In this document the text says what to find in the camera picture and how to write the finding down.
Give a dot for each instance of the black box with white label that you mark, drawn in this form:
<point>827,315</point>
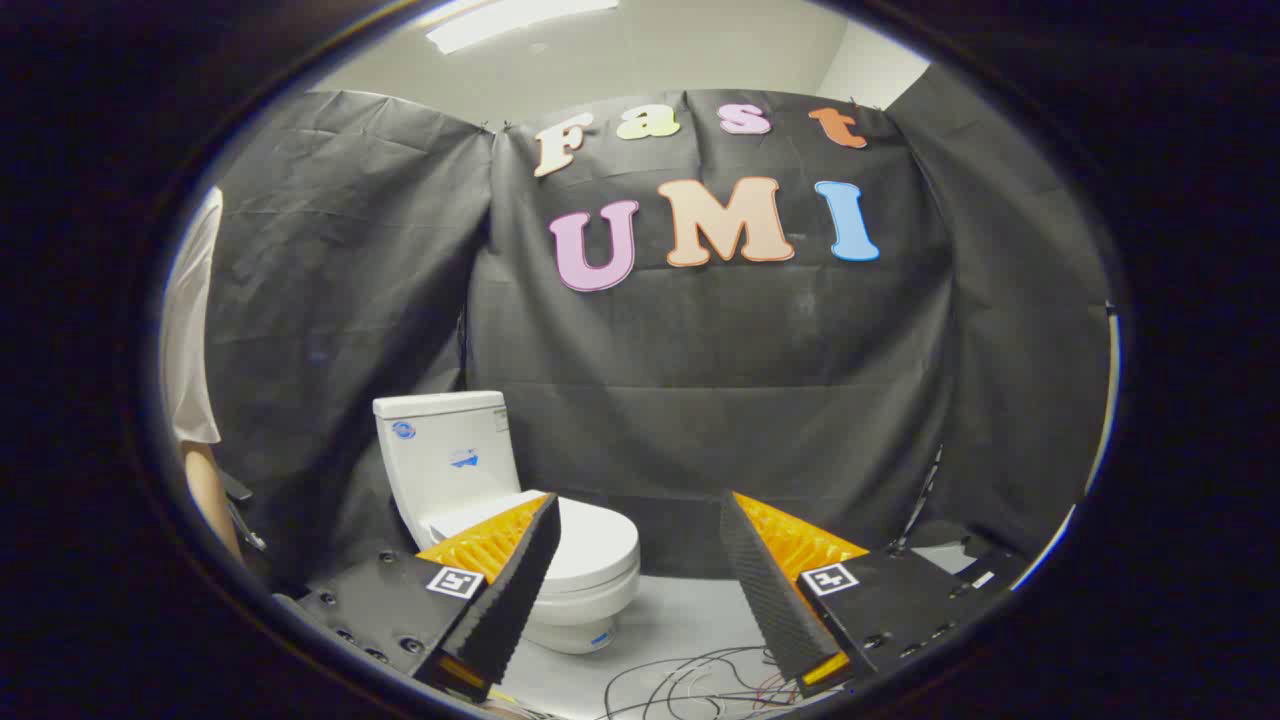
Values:
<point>1000,572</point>

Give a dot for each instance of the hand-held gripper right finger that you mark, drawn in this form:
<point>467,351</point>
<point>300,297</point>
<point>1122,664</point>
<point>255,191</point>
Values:
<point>765,590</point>

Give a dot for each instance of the thin black stand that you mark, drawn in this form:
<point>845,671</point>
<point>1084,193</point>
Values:
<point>918,500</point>

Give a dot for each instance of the white ceramic toilet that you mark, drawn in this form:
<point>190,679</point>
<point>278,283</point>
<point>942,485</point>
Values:
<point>445,455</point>

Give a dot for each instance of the ceiling light panel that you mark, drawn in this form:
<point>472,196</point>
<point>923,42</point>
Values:
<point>500,20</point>

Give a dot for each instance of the dark metal frame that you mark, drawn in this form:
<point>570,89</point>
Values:
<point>240,495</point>

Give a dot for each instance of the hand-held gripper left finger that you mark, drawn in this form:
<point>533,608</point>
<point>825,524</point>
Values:
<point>510,600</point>

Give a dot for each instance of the black backdrop cloth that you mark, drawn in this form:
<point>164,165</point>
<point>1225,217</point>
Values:
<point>700,350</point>

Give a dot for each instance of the white toilet lid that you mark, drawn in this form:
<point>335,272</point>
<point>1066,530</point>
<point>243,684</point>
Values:
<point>595,545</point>

